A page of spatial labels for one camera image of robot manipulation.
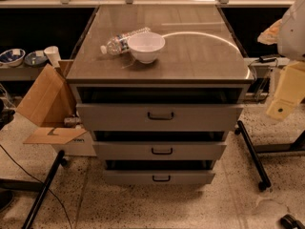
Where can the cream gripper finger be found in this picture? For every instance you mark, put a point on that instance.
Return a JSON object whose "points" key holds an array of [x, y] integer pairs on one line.
{"points": [[290, 91], [270, 35]]}

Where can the grey drawer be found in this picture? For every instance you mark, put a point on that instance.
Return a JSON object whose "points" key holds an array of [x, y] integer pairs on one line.
{"points": [[159, 150], [158, 177], [159, 117]]}

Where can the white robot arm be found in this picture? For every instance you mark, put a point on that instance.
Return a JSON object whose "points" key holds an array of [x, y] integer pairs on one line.
{"points": [[288, 33]]}

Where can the grey three-drawer cabinet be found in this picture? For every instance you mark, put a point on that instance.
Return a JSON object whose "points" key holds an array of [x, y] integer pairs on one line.
{"points": [[200, 64]]}

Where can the grey top drawer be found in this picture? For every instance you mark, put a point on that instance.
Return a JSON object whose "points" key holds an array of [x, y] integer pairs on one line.
{"points": [[159, 117]]}

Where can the grey bottom drawer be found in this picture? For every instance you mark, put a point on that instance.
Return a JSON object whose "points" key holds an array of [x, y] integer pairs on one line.
{"points": [[158, 177]]}

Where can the black power adapter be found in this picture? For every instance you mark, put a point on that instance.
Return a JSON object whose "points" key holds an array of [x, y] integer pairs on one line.
{"points": [[268, 58]]}

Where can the black right stand leg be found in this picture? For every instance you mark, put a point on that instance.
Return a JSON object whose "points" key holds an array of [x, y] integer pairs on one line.
{"points": [[264, 182]]}

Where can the black stand leg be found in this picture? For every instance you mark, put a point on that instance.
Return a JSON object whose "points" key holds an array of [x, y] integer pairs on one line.
{"points": [[44, 187], [264, 182]]}

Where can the white bowl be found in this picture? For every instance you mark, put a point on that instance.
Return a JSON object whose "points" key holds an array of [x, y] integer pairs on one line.
{"points": [[146, 46]]}

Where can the black caster wheel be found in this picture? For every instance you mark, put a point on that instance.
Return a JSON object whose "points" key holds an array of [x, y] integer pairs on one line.
{"points": [[289, 222]]}

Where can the clear plastic water bottle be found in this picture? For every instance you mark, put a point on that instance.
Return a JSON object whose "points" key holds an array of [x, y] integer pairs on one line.
{"points": [[119, 43]]}

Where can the white paper cup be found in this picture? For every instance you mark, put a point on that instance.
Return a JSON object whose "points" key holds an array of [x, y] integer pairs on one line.
{"points": [[53, 55]]}

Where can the brown cardboard box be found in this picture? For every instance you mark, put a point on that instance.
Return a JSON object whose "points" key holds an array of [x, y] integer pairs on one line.
{"points": [[50, 105]]}

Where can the black left stand leg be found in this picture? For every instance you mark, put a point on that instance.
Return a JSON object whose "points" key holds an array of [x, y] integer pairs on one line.
{"points": [[44, 187]]}

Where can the blue patterned bowl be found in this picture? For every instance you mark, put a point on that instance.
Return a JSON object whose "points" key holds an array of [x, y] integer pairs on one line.
{"points": [[12, 57]]}

